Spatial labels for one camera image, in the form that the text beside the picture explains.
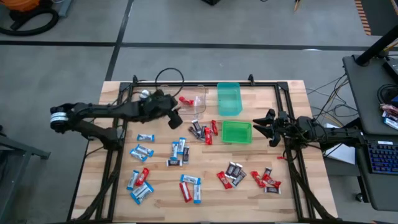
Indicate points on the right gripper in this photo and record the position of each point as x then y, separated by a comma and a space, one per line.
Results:
284, 124

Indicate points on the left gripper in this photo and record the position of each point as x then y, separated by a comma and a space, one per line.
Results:
160, 105

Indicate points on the white blue candy bar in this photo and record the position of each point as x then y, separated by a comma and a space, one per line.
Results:
145, 150
190, 179
140, 189
174, 151
138, 155
145, 137
133, 180
182, 145
144, 195
197, 193

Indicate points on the red candy bar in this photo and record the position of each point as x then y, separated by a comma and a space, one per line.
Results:
185, 192
208, 137
142, 177
224, 180
186, 100
258, 179
271, 181
214, 127

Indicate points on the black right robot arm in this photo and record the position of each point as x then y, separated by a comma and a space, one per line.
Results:
335, 134

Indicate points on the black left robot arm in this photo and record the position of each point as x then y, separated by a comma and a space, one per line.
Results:
102, 109

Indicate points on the spare red candy wrapper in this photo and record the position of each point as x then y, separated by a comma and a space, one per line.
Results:
388, 109

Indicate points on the spare blue candy wrapper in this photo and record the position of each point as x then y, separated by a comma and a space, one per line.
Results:
391, 122

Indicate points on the green Sprite can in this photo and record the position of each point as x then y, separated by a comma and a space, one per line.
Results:
144, 94

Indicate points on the green plastic basket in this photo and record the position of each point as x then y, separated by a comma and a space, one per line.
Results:
236, 132

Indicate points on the red tag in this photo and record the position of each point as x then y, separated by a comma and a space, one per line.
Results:
281, 157

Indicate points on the clear plastic bin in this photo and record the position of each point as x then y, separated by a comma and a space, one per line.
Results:
199, 107

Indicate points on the teal plastic bin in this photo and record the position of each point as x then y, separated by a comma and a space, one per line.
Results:
229, 102

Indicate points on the white paper sheet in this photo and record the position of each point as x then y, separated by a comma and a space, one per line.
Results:
342, 154

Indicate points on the grey desk top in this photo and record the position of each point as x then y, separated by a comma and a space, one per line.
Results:
363, 93

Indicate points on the backlit black keyboard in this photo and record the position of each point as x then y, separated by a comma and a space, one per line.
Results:
384, 157

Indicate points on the grey keyboard desk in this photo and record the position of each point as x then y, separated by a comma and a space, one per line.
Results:
379, 193

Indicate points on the black pole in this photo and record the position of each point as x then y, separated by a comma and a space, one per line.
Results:
376, 46

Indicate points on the grey power strip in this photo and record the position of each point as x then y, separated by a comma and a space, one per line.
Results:
65, 7

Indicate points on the black device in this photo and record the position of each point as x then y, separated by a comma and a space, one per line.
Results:
392, 70

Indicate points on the grey metal cart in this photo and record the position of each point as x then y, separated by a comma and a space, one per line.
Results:
28, 149

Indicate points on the dark mat striped edge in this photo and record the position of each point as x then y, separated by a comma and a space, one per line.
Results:
382, 15

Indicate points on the orange vacuum cleaner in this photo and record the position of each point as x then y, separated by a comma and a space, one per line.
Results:
23, 4

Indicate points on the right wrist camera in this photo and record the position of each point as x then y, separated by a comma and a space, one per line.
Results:
275, 141

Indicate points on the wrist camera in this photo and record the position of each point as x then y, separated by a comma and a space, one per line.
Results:
275, 141
175, 119

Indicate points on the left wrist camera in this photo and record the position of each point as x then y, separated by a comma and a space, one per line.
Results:
175, 119

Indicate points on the black aluminium frame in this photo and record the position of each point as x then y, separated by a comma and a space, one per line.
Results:
267, 84

